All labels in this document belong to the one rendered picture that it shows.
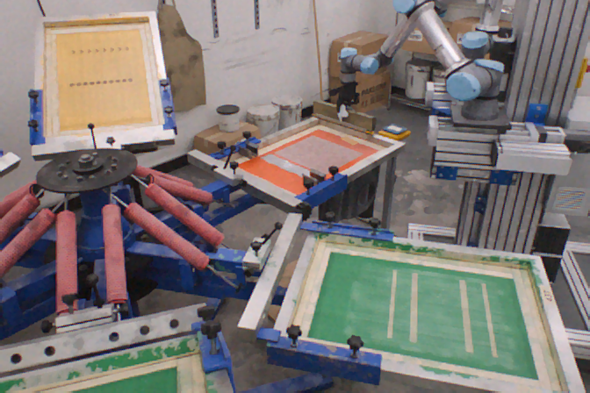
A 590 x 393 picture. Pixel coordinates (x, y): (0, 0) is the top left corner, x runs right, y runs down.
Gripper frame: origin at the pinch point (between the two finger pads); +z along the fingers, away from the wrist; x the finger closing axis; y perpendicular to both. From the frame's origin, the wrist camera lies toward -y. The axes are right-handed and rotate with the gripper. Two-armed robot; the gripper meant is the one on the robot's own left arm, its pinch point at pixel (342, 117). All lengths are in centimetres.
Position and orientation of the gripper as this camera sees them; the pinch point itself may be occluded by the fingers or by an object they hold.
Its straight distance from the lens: 249.9
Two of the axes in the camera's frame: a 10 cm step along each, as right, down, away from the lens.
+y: 7.3, 3.1, -6.1
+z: 0.1, 8.9, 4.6
